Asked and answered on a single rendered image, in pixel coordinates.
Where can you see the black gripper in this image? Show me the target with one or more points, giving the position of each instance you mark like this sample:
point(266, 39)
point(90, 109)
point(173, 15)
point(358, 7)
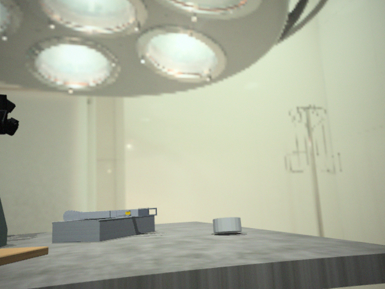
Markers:
point(10, 106)

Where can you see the light wooden board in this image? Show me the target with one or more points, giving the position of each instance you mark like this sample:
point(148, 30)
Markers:
point(21, 253)

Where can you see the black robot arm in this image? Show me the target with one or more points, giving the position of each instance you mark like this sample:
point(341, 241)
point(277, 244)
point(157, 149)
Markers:
point(7, 126)

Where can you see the grey short cylinder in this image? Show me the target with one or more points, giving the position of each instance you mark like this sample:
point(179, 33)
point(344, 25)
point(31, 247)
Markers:
point(226, 225)

